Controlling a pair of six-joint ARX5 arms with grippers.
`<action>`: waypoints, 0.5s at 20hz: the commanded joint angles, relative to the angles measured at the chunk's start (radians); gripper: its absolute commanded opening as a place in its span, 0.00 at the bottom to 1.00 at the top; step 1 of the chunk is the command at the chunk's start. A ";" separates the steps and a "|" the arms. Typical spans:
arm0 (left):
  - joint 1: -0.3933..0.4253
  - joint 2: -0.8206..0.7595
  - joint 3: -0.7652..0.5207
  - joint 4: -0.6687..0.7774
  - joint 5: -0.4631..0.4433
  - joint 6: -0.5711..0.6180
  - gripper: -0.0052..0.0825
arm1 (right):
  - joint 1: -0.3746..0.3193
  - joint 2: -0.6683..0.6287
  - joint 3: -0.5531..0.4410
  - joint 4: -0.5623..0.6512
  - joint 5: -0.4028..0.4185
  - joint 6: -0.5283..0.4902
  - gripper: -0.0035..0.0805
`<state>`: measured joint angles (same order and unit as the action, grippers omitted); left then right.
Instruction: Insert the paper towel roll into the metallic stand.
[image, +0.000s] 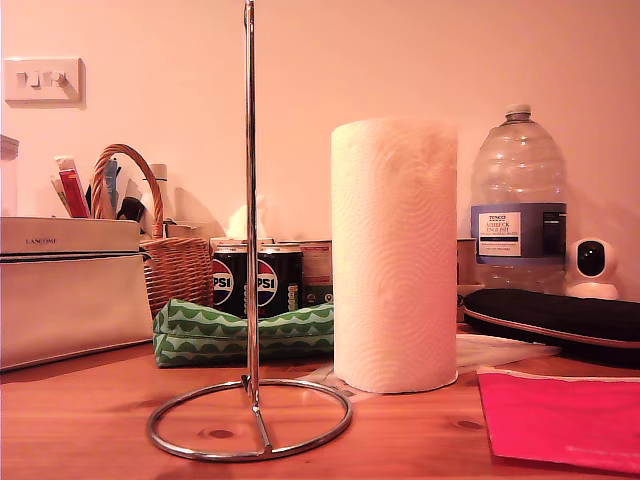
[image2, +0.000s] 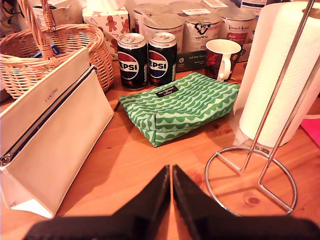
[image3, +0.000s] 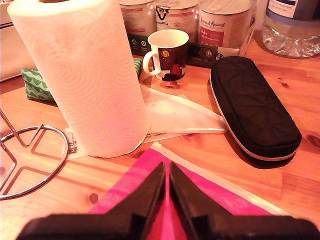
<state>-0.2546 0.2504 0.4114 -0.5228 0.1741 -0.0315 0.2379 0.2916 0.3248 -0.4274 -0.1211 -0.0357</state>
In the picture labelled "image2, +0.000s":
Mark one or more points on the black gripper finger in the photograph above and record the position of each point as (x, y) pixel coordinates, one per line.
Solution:
(192, 207)
(150, 205)

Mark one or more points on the metallic paper towel stand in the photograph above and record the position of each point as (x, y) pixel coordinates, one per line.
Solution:
(282, 75)

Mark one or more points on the white paper towel roll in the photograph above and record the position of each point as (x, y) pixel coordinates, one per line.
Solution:
(265, 62)

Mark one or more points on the green wave pattern pouch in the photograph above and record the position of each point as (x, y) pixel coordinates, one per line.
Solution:
(180, 107)

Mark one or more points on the black Pepsi can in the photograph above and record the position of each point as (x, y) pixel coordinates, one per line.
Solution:
(132, 67)
(162, 65)

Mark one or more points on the pink paper sheet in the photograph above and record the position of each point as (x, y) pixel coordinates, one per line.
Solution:
(313, 130)

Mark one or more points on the dark printed card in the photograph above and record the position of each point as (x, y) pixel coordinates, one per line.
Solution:
(192, 62)

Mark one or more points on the red patterned white mug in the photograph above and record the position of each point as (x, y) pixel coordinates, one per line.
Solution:
(222, 62)

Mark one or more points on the silver tin black logo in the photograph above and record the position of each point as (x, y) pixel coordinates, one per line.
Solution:
(202, 32)

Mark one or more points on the gingerbread print tissue box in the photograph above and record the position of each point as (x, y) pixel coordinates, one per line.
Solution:
(110, 27)

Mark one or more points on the blue packet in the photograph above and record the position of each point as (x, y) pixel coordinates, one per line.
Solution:
(53, 50)

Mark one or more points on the silver tin red label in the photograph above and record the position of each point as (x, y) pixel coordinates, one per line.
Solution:
(237, 27)

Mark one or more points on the plain silver tin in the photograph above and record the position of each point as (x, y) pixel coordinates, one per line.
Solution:
(150, 10)
(185, 6)

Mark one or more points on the white carton box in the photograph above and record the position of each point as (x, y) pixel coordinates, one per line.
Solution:
(60, 12)

